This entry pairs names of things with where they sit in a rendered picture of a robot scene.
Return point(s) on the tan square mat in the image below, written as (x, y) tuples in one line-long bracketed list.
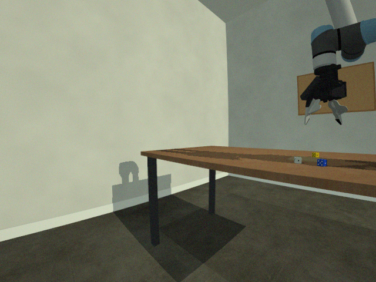
[(307, 159)]

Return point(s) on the white die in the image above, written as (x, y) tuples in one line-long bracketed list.
[(297, 160)]

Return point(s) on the blue die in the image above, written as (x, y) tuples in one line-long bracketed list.
[(321, 162)]

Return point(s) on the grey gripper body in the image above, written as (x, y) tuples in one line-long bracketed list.
[(329, 86)]

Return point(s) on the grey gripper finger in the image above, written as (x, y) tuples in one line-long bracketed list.
[(312, 105), (337, 110)]

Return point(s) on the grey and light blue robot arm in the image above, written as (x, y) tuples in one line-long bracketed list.
[(348, 35)]

